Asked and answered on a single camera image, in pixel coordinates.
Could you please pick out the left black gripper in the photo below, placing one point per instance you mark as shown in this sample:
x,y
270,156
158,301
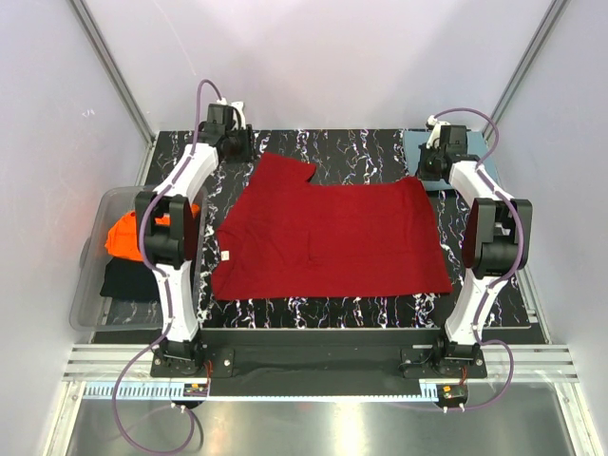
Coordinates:
x,y
247,154

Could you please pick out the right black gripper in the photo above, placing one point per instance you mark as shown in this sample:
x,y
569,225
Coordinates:
x,y
424,153

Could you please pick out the red t-shirt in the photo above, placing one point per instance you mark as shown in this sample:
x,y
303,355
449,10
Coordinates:
x,y
289,237

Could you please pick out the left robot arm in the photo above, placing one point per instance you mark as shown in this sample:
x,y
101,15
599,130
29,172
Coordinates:
x,y
168,230

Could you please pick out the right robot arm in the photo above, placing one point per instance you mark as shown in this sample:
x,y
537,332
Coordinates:
x,y
494,248

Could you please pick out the folded blue t-shirt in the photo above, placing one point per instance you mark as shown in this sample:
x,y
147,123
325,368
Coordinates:
x,y
412,138

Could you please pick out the orange t-shirt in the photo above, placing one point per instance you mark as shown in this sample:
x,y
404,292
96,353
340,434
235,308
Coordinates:
x,y
122,240

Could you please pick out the black t-shirt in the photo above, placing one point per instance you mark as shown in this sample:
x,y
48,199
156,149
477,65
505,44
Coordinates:
x,y
129,280

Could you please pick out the clear plastic bin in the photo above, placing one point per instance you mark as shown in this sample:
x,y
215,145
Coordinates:
x,y
92,312

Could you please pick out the right small circuit board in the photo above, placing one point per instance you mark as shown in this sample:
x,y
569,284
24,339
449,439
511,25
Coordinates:
x,y
458,393

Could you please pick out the small circuit board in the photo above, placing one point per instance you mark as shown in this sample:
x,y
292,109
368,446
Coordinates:
x,y
458,393
196,389

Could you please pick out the left small circuit board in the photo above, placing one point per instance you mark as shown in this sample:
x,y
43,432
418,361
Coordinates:
x,y
196,389

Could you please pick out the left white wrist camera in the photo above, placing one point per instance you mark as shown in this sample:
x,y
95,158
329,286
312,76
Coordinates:
x,y
237,110

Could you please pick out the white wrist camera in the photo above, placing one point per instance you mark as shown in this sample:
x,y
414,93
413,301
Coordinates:
x,y
237,110
434,126

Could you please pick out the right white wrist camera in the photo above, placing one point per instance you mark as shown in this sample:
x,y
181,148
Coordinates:
x,y
434,126

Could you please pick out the left aluminium frame post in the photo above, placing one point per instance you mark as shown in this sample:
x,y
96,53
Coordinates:
x,y
104,55

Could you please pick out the aluminium frame post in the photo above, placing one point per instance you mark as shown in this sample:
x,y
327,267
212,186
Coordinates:
x,y
104,55
531,53

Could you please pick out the right aluminium frame post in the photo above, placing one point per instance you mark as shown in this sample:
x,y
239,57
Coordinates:
x,y
531,53

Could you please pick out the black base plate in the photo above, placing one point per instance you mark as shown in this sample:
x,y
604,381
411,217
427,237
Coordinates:
x,y
332,357

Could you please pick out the grey slotted cable duct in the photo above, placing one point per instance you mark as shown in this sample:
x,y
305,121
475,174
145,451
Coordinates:
x,y
407,392

